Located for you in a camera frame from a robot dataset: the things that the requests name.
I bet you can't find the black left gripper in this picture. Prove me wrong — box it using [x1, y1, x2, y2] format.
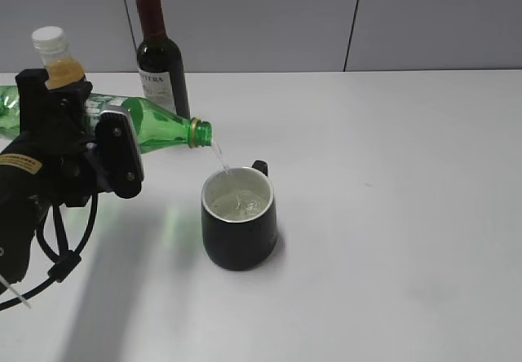
[1, 68, 100, 207]

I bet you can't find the green sprite bottle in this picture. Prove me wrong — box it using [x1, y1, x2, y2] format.
[1, 86, 213, 154]

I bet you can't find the black mug white inside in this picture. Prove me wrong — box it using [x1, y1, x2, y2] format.
[201, 160, 278, 271]

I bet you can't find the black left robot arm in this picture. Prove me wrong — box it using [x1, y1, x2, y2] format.
[1, 68, 98, 284]

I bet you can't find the orange juice bottle white cap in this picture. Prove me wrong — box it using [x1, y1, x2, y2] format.
[31, 26, 86, 90]

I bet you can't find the dark red wine bottle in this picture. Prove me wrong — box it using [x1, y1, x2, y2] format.
[135, 0, 191, 118]

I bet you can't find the white zip tie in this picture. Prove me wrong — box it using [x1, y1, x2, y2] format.
[0, 276, 32, 309]

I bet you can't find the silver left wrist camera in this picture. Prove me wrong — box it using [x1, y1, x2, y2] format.
[95, 105, 144, 199]

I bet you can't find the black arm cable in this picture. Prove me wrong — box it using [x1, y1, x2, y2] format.
[0, 192, 99, 312]

